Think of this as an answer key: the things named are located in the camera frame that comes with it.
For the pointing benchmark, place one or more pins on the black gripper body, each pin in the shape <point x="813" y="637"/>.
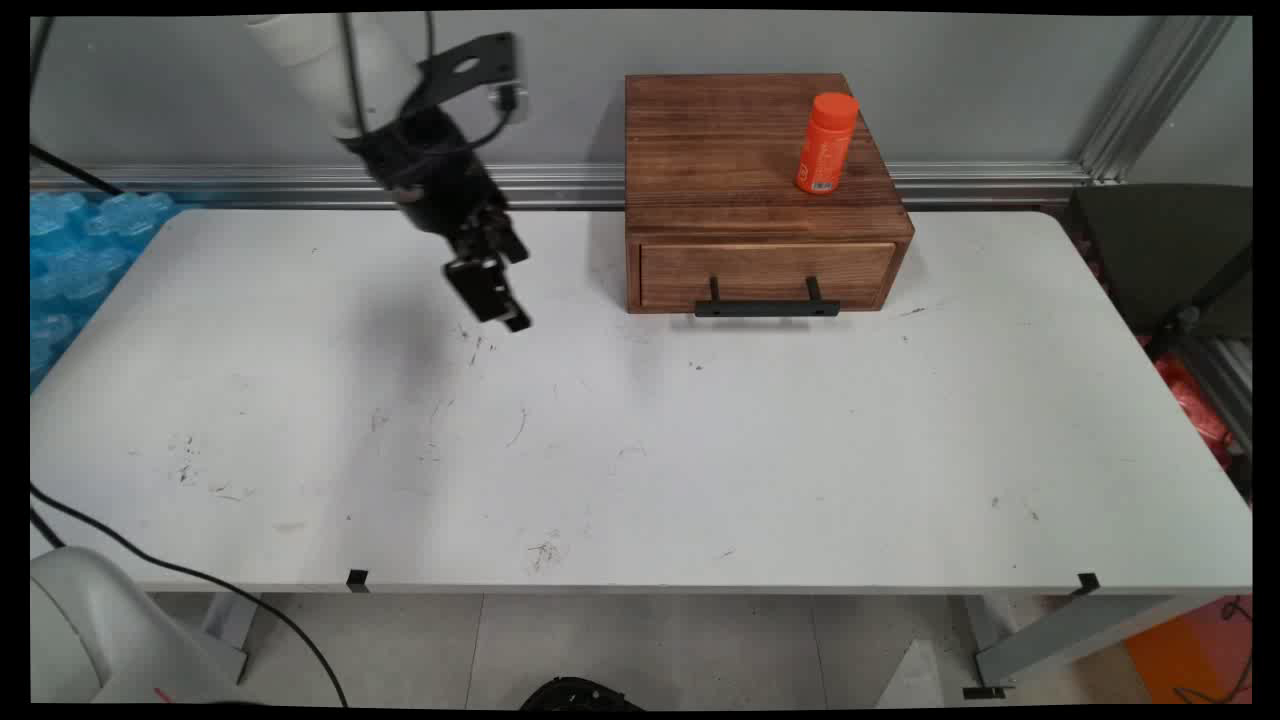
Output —
<point x="430" y="170"/>

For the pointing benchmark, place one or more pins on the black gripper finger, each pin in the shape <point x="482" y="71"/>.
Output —
<point x="485" y="290"/>
<point x="505" y="240"/>

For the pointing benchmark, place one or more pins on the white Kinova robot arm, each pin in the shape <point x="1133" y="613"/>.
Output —
<point x="310" y="60"/>

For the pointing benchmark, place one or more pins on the brown wooden drawer cabinet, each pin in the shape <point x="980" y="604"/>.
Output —
<point x="730" y="150"/>

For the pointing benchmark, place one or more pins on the black table edge clip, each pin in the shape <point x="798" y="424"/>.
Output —
<point x="1088" y="583"/>
<point x="357" y="579"/>

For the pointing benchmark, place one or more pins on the orange plastic bottle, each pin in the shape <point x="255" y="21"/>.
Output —
<point x="828" y="140"/>

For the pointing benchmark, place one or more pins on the blue bubble wrap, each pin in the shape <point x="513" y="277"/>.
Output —
<point x="80" y="260"/>

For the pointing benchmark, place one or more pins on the black round floor object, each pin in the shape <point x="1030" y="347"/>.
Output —
<point x="580" y="693"/>

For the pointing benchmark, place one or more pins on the grey table leg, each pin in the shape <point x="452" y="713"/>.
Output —
<point x="1070" y="625"/>
<point x="232" y="630"/>

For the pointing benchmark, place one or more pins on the black table foot pad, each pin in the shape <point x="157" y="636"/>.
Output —
<point x="983" y="692"/>

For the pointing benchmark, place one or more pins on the black chair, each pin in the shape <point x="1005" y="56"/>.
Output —
<point x="1150" y="250"/>

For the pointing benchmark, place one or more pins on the diagonal aluminium profile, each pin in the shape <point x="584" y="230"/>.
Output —
<point x="1150" y="95"/>

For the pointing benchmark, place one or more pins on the red plastic bag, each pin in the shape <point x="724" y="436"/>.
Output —
<point x="1190" y="400"/>

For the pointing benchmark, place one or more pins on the orange floor mat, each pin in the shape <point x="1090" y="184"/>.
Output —
<point x="1190" y="645"/>

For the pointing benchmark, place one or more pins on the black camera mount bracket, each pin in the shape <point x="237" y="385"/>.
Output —
<point x="465" y="65"/>

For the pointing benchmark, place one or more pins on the horizontal aluminium rail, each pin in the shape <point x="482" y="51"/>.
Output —
<point x="250" y="185"/>

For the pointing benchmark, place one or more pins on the aluminium frame bar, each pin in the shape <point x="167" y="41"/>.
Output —
<point x="1220" y="385"/>

